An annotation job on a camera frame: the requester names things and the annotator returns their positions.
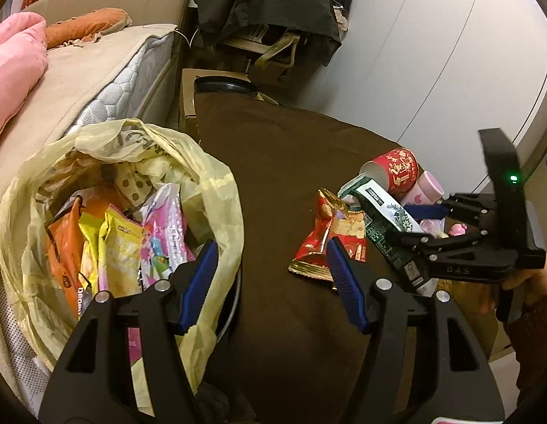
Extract beige fleece bed blanket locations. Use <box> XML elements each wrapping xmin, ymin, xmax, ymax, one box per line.
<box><xmin>0</xmin><ymin>23</ymin><xmax>179</xmax><ymax>363</ymax></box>

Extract pink and white jar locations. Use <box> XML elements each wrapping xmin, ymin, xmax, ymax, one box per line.
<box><xmin>401</xmin><ymin>171</ymin><xmax>445</xmax><ymax>208</ymax></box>

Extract pink candy packet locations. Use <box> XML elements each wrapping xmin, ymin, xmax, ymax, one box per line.
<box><xmin>138</xmin><ymin>183</ymin><xmax>197</xmax><ymax>292</ymax></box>

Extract orange frilled pillow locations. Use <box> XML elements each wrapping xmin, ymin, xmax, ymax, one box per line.
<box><xmin>44</xmin><ymin>7</ymin><xmax>133</xmax><ymax>49</ymax></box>

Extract beige dotted paper wrapper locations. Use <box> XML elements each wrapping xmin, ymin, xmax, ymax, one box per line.
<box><xmin>114</xmin><ymin>170</ymin><xmax>155</xmax><ymax>204</ymax></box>

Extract red paper cup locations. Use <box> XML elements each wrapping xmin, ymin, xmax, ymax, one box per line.
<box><xmin>359</xmin><ymin>148</ymin><xmax>421</xmax><ymax>197</ymax></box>

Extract pink floral quilt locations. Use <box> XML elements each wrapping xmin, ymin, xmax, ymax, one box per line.
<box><xmin>0</xmin><ymin>12</ymin><xmax>49</xmax><ymax>153</ymax></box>

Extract black round lid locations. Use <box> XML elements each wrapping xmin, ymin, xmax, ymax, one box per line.
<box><xmin>194</xmin><ymin>76</ymin><xmax>256</xmax><ymax>97</ymax></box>

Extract person's right hand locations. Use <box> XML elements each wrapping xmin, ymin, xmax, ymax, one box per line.
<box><xmin>505</xmin><ymin>257</ymin><xmax>547</xmax><ymax>309</ymax></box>

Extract beige chair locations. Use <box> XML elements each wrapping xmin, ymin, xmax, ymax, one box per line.
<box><xmin>220</xmin><ymin>22</ymin><xmax>307</xmax><ymax>82</ymax></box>

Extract person's right forearm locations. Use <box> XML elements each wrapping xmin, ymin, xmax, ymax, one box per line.
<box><xmin>503</xmin><ymin>291</ymin><xmax>547</xmax><ymax>407</ymax></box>

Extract person's bare leg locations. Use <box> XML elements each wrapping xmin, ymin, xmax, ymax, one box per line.
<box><xmin>445</xmin><ymin>280</ymin><xmax>499</xmax><ymax>358</ymax></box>

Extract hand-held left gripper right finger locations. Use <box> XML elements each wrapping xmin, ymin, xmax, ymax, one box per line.
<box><xmin>326</xmin><ymin>236</ymin><xmax>506</xmax><ymax>424</ymax></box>

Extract green white snack packet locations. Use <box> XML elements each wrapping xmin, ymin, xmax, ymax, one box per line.
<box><xmin>337</xmin><ymin>174</ymin><xmax>439</xmax><ymax>299</ymax></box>

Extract orange snack packet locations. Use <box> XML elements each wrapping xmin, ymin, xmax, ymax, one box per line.
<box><xmin>46</xmin><ymin>196</ymin><xmax>100</xmax><ymax>319</ymax></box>

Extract yellow wafer packet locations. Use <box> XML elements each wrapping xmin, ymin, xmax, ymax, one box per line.
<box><xmin>78</xmin><ymin>203</ymin><xmax>144</xmax><ymax>298</ymax></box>

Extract black bin with yellow bag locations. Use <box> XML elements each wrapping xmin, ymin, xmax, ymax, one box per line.
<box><xmin>0</xmin><ymin>118</ymin><xmax>245</xmax><ymax>411</ymax></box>

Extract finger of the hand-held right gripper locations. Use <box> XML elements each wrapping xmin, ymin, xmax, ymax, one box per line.
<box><xmin>405</xmin><ymin>193</ymin><xmax>495</xmax><ymax>227</ymax></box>
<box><xmin>389</xmin><ymin>226</ymin><xmax>493</xmax><ymax>266</ymax></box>

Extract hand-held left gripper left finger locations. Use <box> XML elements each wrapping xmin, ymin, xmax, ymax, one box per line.
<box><xmin>38</xmin><ymin>239</ymin><xmax>219</xmax><ymax>424</ymax></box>

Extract cardboard box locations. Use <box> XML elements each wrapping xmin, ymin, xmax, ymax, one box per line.
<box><xmin>178</xmin><ymin>68</ymin><xmax>256</xmax><ymax>131</ymax></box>

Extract red and gold snack packet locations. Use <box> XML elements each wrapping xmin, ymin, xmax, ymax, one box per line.
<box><xmin>289</xmin><ymin>189</ymin><xmax>368</xmax><ymax>282</ymax></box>

